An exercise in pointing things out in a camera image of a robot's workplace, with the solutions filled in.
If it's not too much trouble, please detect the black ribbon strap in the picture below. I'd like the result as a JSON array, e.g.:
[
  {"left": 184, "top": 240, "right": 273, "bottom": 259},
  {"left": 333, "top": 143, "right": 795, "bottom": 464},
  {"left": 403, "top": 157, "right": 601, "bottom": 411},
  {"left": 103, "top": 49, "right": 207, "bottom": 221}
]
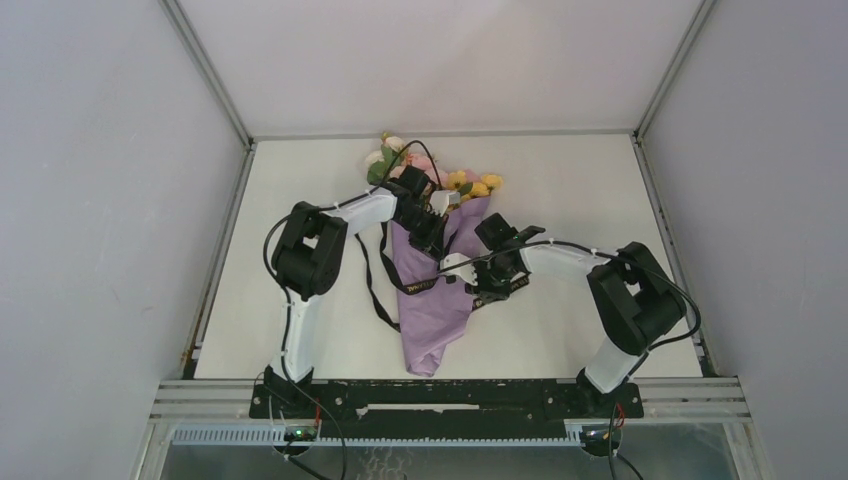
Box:
[{"left": 354, "top": 221, "right": 531, "bottom": 334}]

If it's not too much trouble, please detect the pink wrapping paper sheet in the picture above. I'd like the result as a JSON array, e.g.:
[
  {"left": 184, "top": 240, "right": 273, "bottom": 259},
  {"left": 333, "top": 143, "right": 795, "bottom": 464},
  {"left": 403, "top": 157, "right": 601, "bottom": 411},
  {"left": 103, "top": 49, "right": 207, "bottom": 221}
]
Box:
[{"left": 381, "top": 197, "right": 489, "bottom": 377}]

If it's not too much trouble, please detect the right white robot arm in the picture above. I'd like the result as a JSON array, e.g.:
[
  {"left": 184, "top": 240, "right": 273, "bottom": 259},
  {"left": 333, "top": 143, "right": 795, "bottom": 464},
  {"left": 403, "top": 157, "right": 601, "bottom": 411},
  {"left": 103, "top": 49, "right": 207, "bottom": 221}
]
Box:
[{"left": 437, "top": 213, "right": 702, "bottom": 416}]

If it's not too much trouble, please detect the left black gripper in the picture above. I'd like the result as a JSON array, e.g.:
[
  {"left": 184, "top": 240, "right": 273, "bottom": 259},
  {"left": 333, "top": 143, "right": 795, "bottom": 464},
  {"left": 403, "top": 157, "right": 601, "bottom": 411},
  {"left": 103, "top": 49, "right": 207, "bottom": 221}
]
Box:
[{"left": 393, "top": 206, "right": 448, "bottom": 263}]

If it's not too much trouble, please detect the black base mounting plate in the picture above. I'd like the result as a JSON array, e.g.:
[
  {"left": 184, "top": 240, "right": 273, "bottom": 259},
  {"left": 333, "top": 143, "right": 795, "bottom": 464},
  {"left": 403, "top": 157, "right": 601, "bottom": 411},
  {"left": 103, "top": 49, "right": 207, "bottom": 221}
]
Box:
[{"left": 249, "top": 379, "right": 645, "bottom": 442}]

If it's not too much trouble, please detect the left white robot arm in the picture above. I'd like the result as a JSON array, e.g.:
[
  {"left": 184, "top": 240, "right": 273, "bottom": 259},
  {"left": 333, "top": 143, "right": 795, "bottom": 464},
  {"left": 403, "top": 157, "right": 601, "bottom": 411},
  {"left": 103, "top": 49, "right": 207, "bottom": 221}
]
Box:
[{"left": 262, "top": 167, "right": 460, "bottom": 417}]

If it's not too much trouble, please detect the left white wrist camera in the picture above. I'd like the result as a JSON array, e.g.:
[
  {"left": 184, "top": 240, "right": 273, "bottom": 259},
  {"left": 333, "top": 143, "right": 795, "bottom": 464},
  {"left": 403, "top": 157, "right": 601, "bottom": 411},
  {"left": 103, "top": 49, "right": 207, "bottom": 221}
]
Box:
[{"left": 428, "top": 190, "right": 461, "bottom": 216}]

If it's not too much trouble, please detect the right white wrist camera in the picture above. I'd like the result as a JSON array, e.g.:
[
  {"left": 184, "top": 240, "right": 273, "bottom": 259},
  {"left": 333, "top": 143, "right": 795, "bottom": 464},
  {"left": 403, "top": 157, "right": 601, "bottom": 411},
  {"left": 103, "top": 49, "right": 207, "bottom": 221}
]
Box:
[{"left": 437, "top": 253, "right": 478, "bottom": 286}]

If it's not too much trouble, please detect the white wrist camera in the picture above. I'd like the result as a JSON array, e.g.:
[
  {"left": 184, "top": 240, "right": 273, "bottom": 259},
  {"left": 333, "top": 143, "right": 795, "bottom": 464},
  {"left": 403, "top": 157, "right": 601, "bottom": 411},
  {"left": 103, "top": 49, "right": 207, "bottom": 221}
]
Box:
[
  {"left": 428, "top": 190, "right": 461, "bottom": 216},
  {"left": 437, "top": 253, "right": 478, "bottom": 286}
]

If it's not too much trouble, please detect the white slotted cable duct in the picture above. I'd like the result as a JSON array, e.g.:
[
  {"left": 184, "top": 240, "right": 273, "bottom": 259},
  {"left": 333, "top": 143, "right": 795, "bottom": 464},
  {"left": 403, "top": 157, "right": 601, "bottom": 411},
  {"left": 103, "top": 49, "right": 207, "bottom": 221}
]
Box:
[{"left": 170, "top": 425, "right": 584, "bottom": 447}]

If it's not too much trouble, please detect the aluminium frame rail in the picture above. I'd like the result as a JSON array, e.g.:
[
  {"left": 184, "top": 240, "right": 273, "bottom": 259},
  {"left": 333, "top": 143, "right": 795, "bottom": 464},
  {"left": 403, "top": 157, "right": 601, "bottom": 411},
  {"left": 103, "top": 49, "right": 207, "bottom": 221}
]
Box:
[{"left": 150, "top": 378, "right": 752, "bottom": 424}]

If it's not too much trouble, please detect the yellow rose stem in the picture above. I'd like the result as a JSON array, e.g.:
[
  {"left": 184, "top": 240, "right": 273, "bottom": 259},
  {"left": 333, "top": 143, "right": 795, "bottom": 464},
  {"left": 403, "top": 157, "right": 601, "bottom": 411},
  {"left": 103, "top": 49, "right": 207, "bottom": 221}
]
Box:
[{"left": 442, "top": 170, "right": 503, "bottom": 203}]

